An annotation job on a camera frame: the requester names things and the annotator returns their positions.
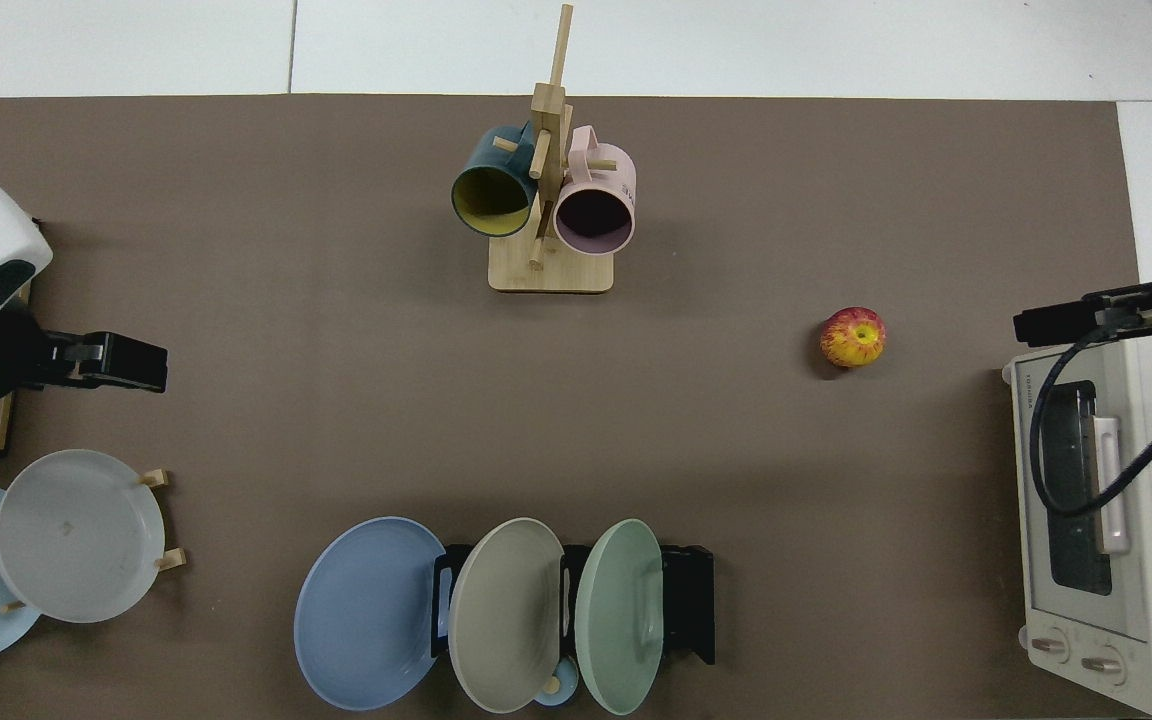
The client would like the brown table cloth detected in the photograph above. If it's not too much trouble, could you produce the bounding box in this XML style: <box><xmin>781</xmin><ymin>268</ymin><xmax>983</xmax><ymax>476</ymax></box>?
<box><xmin>0</xmin><ymin>94</ymin><xmax>1143</xmax><ymax>720</ymax></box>

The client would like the black dish rack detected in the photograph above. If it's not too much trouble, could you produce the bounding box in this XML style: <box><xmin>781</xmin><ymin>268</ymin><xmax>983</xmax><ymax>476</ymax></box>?
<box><xmin>431</xmin><ymin>543</ymin><xmax>716</xmax><ymax>667</ymax></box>

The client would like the beige plate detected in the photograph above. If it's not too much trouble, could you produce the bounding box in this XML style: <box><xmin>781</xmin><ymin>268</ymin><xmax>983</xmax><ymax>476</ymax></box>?
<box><xmin>447</xmin><ymin>517</ymin><xmax>567</xmax><ymax>714</ymax></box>

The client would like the red yellow apple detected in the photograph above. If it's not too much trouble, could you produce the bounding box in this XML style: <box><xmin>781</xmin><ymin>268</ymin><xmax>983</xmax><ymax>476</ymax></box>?
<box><xmin>820</xmin><ymin>306</ymin><xmax>887</xmax><ymax>368</ymax></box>

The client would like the green plate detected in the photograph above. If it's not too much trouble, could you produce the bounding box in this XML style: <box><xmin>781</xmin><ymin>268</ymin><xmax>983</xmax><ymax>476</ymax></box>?
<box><xmin>575</xmin><ymin>518</ymin><xmax>665</xmax><ymax>716</ymax></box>

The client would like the wooden plate rack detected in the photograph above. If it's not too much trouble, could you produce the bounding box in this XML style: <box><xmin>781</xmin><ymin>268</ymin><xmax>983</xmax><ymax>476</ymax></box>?
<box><xmin>0</xmin><ymin>468</ymin><xmax>187</xmax><ymax>614</ymax></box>

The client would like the wooden cup stand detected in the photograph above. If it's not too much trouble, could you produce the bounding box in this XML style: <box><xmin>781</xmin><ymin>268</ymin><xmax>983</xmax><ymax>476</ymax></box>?
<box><xmin>488</xmin><ymin>3</ymin><xmax>615</xmax><ymax>294</ymax></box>

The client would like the dark blue cup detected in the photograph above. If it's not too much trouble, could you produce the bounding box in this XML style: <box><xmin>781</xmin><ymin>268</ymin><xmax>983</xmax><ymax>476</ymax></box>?
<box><xmin>451</xmin><ymin>122</ymin><xmax>540</xmax><ymax>239</ymax></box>

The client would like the pink cup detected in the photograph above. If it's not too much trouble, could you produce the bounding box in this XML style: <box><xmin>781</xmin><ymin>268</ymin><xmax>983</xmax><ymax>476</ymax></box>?
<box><xmin>553</xmin><ymin>125</ymin><xmax>637</xmax><ymax>254</ymax></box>

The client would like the grey plate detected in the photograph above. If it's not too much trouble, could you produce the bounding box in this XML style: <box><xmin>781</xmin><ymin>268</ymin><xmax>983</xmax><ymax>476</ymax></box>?
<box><xmin>0</xmin><ymin>449</ymin><xmax>167</xmax><ymax>625</ymax></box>

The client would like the small blue round thing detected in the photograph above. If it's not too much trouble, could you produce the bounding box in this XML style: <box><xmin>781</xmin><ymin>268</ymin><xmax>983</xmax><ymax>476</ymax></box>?
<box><xmin>532</xmin><ymin>655</ymin><xmax>582</xmax><ymax>710</ymax></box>

